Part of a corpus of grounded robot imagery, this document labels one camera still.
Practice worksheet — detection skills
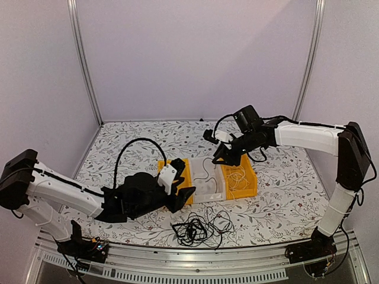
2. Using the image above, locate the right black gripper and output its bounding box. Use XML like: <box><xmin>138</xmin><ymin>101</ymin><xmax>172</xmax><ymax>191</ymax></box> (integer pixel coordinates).
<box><xmin>213</xmin><ymin>130</ymin><xmax>258</xmax><ymax>166</ymax></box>

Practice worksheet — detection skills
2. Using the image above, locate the white cable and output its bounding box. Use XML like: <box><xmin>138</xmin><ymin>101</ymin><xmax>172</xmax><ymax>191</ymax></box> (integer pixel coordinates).
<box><xmin>224</xmin><ymin>164</ymin><xmax>251</xmax><ymax>202</ymax></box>

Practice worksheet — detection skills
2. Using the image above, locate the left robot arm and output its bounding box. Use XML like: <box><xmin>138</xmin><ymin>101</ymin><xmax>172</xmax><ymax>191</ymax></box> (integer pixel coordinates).
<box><xmin>1</xmin><ymin>149</ymin><xmax>195</xmax><ymax>257</ymax></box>

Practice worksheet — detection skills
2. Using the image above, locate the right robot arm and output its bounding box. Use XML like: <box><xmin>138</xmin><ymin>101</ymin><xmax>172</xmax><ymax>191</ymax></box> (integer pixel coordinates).
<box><xmin>203</xmin><ymin>105</ymin><xmax>374</xmax><ymax>258</ymax></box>

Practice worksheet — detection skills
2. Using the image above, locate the left yellow bin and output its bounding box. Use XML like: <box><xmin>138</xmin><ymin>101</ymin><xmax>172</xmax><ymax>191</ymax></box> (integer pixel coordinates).
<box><xmin>158</xmin><ymin>158</ymin><xmax>196</xmax><ymax>212</ymax></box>

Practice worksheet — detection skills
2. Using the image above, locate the yellow bin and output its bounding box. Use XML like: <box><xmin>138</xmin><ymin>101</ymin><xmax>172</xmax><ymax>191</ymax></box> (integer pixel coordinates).
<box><xmin>158</xmin><ymin>158</ymin><xmax>196</xmax><ymax>212</ymax></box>
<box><xmin>221</xmin><ymin>154</ymin><xmax>258</xmax><ymax>200</ymax></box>

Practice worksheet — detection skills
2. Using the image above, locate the clear plastic bin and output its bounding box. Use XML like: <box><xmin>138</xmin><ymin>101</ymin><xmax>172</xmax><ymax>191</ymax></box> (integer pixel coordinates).
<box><xmin>189</xmin><ymin>157</ymin><xmax>226</xmax><ymax>204</ymax></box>

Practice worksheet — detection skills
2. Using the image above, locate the right yellow bin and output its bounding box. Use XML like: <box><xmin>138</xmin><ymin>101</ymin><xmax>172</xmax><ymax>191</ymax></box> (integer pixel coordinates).
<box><xmin>221</xmin><ymin>154</ymin><xmax>258</xmax><ymax>200</ymax></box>

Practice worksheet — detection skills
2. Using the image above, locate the floral table mat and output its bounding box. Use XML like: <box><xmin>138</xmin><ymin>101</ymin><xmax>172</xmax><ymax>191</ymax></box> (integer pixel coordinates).
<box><xmin>61</xmin><ymin>121</ymin><xmax>328</xmax><ymax>247</ymax></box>

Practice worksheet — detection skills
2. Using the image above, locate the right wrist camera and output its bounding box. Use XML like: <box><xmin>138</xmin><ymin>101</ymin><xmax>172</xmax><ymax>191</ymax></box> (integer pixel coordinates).
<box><xmin>203</xmin><ymin>129</ymin><xmax>236</xmax><ymax>150</ymax></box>

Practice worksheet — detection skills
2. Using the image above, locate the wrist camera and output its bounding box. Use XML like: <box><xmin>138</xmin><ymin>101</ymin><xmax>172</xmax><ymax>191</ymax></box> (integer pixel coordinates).
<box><xmin>203</xmin><ymin>129</ymin><xmax>236</xmax><ymax>150</ymax></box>
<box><xmin>158</xmin><ymin>158</ymin><xmax>185</xmax><ymax>195</ymax></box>

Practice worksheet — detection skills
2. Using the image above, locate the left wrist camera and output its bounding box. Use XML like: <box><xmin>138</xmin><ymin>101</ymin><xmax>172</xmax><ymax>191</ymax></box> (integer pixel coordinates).
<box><xmin>158</xmin><ymin>158</ymin><xmax>185</xmax><ymax>195</ymax></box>

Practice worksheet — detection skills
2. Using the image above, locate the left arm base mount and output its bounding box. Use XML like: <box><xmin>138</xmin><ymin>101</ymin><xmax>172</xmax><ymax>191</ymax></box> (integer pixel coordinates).
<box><xmin>57</xmin><ymin>220</ymin><xmax>109</xmax><ymax>263</ymax></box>

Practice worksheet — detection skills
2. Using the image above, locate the front aluminium rail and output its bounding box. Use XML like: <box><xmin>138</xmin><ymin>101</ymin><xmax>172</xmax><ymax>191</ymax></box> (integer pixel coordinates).
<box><xmin>24</xmin><ymin>230</ymin><xmax>375</xmax><ymax>283</ymax></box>

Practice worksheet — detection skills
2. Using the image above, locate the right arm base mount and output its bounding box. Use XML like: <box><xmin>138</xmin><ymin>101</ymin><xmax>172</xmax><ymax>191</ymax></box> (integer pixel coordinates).
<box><xmin>284</xmin><ymin>227</ymin><xmax>337</xmax><ymax>277</ymax></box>

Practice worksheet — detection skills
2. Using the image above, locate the right aluminium frame post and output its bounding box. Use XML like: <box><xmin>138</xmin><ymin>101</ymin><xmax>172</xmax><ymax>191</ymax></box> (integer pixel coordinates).
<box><xmin>292</xmin><ymin>0</ymin><xmax>326</xmax><ymax>121</ymax></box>

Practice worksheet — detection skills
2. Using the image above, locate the aluminium frame post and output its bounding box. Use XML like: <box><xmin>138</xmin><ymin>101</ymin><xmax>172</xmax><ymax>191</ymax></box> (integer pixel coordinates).
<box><xmin>67</xmin><ymin>0</ymin><xmax>104</xmax><ymax>127</ymax></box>
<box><xmin>292</xmin><ymin>0</ymin><xmax>326</xmax><ymax>121</ymax></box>

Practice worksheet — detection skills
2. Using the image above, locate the left aluminium frame post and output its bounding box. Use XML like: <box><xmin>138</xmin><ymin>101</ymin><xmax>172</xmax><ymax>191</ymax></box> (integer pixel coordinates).
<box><xmin>67</xmin><ymin>0</ymin><xmax>104</xmax><ymax>127</ymax></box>

